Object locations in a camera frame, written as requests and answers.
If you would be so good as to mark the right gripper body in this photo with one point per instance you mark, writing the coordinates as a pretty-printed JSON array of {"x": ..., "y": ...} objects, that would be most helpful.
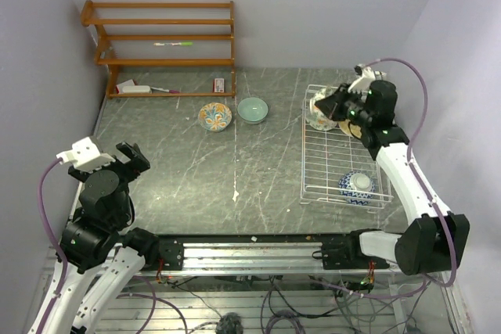
[{"x": 356, "y": 111}]

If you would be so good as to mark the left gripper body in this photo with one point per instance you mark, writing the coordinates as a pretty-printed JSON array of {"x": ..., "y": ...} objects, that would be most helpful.
[{"x": 124, "y": 174}]

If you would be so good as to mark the yellow sun blue rim bowl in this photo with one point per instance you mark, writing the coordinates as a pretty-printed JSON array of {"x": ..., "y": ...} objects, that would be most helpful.
[{"x": 350, "y": 129}]

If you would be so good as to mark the red patterned bowl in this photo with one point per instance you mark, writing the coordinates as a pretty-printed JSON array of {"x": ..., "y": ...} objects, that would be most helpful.
[{"x": 357, "y": 188}]

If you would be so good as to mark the light teal bowl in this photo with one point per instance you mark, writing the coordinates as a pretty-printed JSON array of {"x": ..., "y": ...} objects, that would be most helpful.
[{"x": 252, "y": 110}]

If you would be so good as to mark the blue orange floral bowl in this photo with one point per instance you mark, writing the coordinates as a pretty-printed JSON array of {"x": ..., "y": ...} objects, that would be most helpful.
[{"x": 215, "y": 116}]

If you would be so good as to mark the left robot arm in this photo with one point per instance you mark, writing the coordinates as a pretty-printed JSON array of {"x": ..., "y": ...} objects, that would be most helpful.
[{"x": 98, "y": 252}]

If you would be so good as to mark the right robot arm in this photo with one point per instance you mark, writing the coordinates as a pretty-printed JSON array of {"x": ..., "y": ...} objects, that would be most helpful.
[{"x": 435, "y": 238}]

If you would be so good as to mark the wooden shelf rack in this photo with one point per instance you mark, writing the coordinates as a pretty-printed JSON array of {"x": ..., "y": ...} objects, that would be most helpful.
[{"x": 105, "y": 56}]

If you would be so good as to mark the white case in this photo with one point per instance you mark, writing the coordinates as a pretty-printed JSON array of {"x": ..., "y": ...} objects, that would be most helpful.
[{"x": 136, "y": 89}]

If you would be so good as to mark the red white small box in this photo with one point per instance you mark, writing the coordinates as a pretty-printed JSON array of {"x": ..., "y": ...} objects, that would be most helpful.
[{"x": 123, "y": 86}]

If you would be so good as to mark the pink white pen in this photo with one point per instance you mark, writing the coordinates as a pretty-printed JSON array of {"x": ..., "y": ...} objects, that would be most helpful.
[{"x": 164, "y": 90}]

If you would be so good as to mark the red white card box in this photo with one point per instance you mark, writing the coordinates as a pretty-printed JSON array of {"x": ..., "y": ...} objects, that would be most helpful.
[{"x": 219, "y": 85}]

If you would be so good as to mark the green white pen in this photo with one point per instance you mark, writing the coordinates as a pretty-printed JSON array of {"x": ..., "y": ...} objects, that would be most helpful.
[{"x": 174, "y": 44}]

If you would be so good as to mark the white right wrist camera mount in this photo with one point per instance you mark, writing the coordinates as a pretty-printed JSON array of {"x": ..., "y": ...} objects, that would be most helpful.
[{"x": 365, "y": 76}]

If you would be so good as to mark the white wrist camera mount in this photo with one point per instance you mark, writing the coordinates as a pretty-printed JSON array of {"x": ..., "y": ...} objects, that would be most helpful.
[
  {"x": 365, "y": 76},
  {"x": 86, "y": 155}
]

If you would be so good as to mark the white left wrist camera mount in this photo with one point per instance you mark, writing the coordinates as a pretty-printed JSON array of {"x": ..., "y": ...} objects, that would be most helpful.
[{"x": 86, "y": 155}]

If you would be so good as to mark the white wire dish rack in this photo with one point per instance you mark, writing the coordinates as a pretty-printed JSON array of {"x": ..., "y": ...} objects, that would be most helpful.
[{"x": 327, "y": 155}]

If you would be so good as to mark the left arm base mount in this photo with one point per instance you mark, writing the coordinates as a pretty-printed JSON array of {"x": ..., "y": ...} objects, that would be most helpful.
[{"x": 171, "y": 253}]

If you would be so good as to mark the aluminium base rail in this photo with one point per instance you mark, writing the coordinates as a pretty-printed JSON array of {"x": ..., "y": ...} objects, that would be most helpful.
[{"x": 257, "y": 255}]

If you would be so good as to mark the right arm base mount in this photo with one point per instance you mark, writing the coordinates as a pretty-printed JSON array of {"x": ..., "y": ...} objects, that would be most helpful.
[{"x": 345, "y": 253}]

